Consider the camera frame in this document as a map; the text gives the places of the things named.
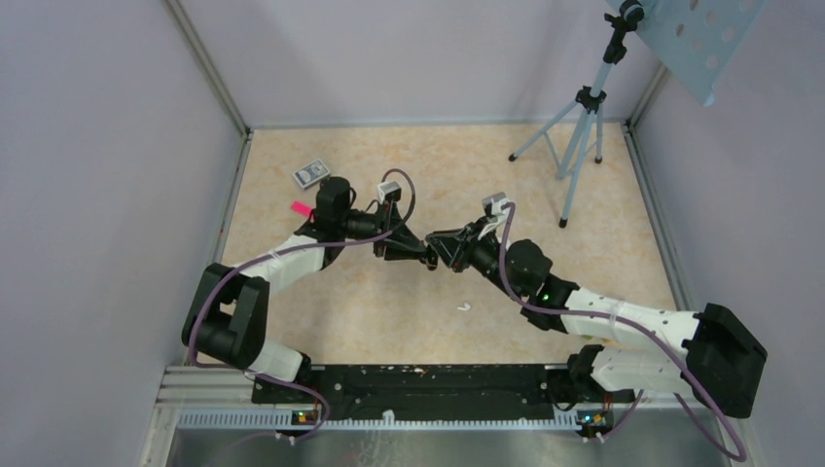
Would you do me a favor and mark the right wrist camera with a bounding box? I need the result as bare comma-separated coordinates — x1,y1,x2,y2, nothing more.
478,192,511,239

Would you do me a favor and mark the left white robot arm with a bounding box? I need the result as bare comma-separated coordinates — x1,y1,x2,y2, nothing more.
181,176,438,403

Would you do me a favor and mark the black round charging case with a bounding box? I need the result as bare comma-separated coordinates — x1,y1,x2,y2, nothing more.
420,246,440,271

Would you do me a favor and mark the grey card box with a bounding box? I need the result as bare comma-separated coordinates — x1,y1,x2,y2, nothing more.
292,159,331,190

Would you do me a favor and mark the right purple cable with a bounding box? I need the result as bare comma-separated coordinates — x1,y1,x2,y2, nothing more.
497,200,749,464

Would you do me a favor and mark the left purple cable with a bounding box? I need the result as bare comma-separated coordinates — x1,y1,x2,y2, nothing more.
187,168,417,446

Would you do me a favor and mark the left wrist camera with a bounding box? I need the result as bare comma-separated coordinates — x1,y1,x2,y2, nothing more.
377,180,402,203

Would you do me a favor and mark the pink marker strip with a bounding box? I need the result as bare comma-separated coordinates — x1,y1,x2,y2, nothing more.
290,201,313,219

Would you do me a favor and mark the grey tripod stand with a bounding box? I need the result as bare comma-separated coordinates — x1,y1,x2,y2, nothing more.
508,1,646,229

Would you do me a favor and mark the white comb cable duct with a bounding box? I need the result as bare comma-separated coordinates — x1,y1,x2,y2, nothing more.
177,408,582,433

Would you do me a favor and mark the purple cable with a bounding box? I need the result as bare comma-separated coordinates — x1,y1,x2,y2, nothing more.
497,200,749,464
187,168,417,446

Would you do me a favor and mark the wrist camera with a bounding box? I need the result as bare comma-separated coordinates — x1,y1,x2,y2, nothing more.
377,180,402,203
478,192,511,239

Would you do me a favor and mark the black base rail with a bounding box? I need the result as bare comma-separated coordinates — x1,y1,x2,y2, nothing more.
251,364,636,422

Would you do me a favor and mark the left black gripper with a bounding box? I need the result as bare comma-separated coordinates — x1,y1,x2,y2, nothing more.
339,200,425,261

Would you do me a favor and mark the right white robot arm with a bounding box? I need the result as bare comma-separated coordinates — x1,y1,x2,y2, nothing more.
425,220,768,419

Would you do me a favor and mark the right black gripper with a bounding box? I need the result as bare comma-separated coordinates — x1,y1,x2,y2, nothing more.
427,216,523,302

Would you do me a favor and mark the perforated blue metal plate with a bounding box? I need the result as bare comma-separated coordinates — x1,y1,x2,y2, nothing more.
607,0,768,107

